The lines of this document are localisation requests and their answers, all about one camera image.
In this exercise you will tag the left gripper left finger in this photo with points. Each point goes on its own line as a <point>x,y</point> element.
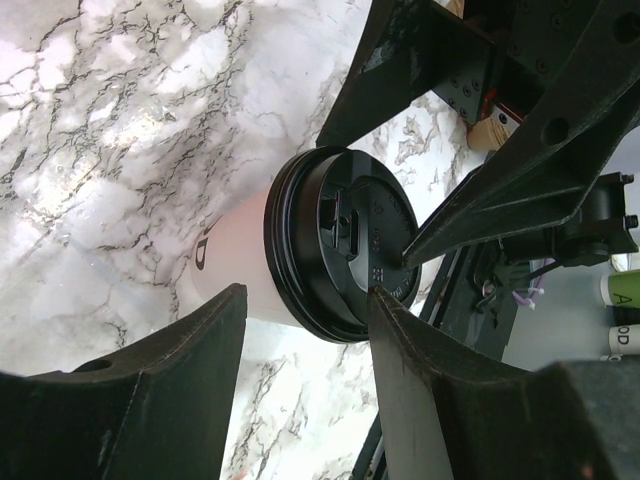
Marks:
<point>156,409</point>

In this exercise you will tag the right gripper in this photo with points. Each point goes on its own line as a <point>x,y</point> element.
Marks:
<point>496,61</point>

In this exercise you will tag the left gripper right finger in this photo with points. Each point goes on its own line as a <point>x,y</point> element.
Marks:
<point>556,436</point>

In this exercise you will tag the white paper coffee cup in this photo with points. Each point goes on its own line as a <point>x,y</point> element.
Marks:
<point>234,250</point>

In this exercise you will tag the black coffee cup lid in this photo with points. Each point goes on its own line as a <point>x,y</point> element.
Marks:
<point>336,223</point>

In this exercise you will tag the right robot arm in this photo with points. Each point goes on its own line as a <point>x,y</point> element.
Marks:
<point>600,227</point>

